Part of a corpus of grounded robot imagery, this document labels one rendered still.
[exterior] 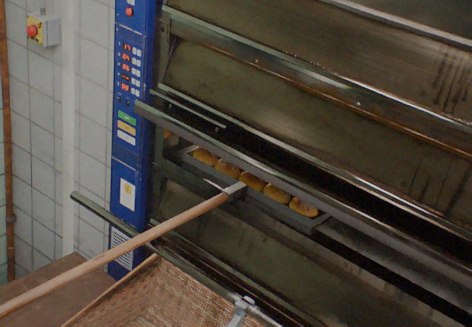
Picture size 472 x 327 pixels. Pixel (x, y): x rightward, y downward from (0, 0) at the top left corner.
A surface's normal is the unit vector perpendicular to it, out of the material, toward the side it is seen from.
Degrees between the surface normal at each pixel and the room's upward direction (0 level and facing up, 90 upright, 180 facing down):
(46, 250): 90
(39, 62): 90
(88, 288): 0
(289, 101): 70
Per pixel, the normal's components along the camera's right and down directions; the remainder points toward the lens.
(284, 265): -0.59, -0.03
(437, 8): -0.66, 0.29
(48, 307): 0.10, -0.88
